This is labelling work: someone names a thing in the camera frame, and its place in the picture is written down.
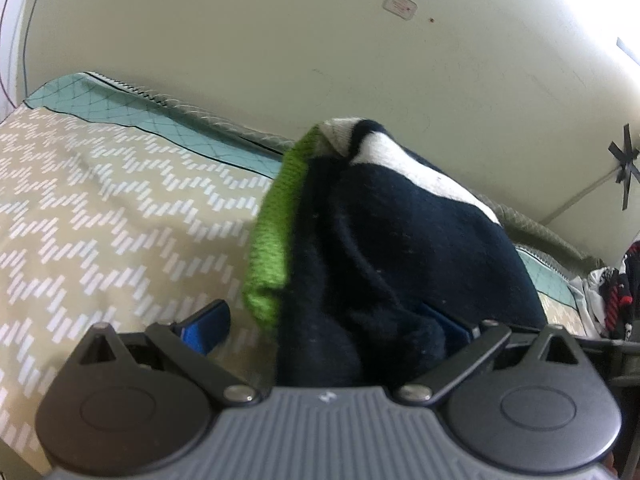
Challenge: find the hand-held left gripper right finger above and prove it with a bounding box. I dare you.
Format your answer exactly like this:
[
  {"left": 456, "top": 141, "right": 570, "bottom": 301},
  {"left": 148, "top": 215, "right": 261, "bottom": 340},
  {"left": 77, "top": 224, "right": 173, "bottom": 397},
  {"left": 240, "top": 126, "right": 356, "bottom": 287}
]
[{"left": 392, "top": 302, "right": 587, "bottom": 407}]

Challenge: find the black tape cross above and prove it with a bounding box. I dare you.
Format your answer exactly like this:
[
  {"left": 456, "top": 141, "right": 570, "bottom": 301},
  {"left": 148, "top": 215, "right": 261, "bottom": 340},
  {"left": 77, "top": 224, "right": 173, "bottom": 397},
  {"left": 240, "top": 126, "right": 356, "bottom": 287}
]
[{"left": 607, "top": 124, "right": 640, "bottom": 212}]

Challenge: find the thin white wall cable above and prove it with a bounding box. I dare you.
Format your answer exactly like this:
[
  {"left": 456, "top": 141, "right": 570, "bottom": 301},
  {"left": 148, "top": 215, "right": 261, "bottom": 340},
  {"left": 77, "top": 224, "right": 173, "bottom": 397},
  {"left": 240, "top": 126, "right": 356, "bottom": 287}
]
[{"left": 541, "top": 170, "right": 621, "bottom": 224}]

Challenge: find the navy white green knitted sweater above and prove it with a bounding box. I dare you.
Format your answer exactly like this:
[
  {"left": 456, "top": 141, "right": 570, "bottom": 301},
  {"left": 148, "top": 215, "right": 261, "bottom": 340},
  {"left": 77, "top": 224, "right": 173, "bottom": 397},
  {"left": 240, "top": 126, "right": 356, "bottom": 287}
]
[{"left": 242, "top": 117, "right": 549, "bottom": 389}]

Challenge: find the white wall plate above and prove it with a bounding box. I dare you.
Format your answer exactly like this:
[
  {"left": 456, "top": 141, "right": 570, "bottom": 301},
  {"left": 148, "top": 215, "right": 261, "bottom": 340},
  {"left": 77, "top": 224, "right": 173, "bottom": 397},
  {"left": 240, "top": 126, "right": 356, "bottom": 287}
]
[{"left": 382, "top": 0, "right": 419, "bottom": 21}]

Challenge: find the beige zigzag patterned blanket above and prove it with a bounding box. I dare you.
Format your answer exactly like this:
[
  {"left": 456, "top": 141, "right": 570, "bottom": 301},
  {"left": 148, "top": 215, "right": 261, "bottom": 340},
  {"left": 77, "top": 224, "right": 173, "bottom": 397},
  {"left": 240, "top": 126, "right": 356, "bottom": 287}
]
[{"left": 0, "top": 107, "right": 283, "bottom": 478}]

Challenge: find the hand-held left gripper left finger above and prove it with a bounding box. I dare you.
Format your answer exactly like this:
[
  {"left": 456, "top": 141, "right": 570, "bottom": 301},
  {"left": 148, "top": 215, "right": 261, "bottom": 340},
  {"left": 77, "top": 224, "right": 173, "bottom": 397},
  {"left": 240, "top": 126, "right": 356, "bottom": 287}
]
[{"left": 77, "top": 299, "right": 263, "bottom": 407}]

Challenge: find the grey tape strip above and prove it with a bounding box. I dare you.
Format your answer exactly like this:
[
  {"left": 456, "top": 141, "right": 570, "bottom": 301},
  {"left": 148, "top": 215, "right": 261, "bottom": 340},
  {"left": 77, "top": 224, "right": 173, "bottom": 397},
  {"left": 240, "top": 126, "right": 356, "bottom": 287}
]
[{"left": 616, "top": 37, "right": 640, "bottom": 67}]

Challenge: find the dark thin cable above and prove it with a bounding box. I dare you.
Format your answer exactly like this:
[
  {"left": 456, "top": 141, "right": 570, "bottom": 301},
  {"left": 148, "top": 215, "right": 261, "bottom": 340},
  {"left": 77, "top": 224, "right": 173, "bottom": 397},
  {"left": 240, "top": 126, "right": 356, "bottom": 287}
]
[{"left": 21, "top": 0, "right": 52, "bottom": 106}]

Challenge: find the pile of mixed clothes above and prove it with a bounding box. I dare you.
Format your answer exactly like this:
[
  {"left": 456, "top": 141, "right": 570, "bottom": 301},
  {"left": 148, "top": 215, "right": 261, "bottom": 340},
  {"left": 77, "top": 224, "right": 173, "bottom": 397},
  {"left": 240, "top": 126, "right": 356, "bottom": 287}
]
[{"left": 574, "top": 241, "right": 640, "bottom": 342}]

